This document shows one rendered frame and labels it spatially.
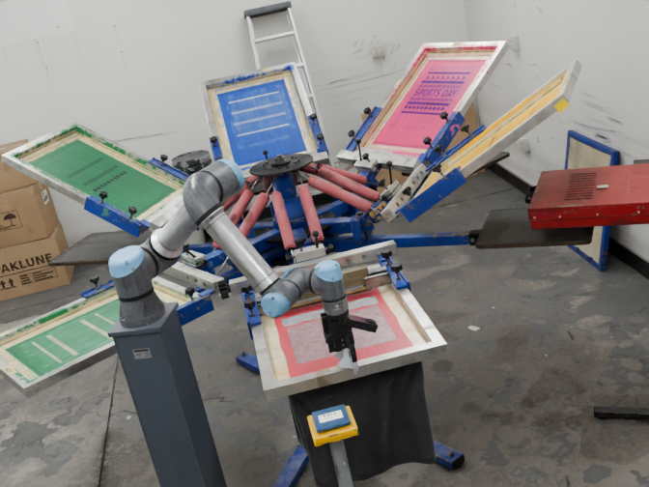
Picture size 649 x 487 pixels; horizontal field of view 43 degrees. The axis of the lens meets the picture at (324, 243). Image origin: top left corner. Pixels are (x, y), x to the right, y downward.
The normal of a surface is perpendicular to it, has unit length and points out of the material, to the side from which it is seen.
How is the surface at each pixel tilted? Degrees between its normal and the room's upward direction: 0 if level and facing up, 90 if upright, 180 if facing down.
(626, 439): 0
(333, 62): 90
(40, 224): 90
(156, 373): 90
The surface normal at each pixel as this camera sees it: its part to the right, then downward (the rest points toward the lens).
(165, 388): -0.15, 0.38
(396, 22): 0.16, 0.33
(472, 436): -0.19, -0.92
